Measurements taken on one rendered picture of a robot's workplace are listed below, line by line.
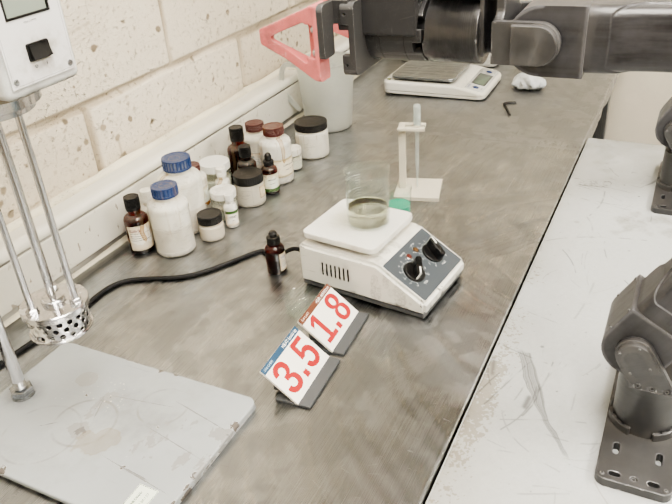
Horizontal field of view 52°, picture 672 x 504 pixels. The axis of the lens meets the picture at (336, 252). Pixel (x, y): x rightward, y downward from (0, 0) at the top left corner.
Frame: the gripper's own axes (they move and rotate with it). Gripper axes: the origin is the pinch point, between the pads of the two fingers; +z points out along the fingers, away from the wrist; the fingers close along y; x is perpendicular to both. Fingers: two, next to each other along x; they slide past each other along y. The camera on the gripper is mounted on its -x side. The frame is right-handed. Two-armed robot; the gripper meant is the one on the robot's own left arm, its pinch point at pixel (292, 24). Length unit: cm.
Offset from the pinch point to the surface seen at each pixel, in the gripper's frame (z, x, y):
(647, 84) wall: -26, 54, -160
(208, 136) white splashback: 44, 31, -39
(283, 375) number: 0.5, 37.7, 9.8
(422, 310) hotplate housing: -9.8, 38.6, -9.1
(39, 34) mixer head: 9.8, -4.1, 22.4
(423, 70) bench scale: 23, 35, -102
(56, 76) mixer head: 10.0, -0.6, 21.7
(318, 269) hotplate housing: 6.3, 36.5, -10.8
